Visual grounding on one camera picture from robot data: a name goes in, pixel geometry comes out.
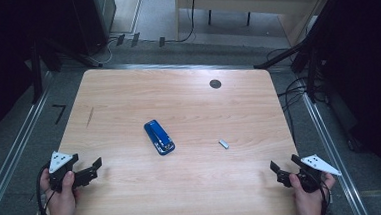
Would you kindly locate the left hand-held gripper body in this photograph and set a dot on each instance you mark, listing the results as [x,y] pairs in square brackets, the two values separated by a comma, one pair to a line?
[57,161]

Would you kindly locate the black metal stand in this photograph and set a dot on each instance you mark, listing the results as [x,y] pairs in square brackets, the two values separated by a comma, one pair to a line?
[36,73]
[311,60]

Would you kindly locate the black floor plug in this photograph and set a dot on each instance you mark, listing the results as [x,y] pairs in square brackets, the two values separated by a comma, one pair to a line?
[135,39]
[162,41]
[120,39]

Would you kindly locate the black cabinet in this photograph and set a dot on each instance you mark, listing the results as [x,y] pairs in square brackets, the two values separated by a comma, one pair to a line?
[89,16]

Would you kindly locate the metal floor rail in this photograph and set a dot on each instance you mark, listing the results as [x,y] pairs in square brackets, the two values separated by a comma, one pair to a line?
[182,66]
[14,155]
[331,152]

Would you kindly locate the black tape mark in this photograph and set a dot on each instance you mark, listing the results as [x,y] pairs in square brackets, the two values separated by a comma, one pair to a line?
[59,113]

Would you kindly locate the person's right hand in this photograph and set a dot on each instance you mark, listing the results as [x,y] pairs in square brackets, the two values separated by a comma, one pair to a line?
[309,202]

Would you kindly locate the round dark table grommet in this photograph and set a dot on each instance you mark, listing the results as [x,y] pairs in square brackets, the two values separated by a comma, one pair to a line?
[215,84]

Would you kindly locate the person's left hand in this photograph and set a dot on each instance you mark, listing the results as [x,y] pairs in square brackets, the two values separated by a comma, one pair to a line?
[61,207]

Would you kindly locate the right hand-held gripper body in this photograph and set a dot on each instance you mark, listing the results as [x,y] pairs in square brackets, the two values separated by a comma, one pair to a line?
[317,165]

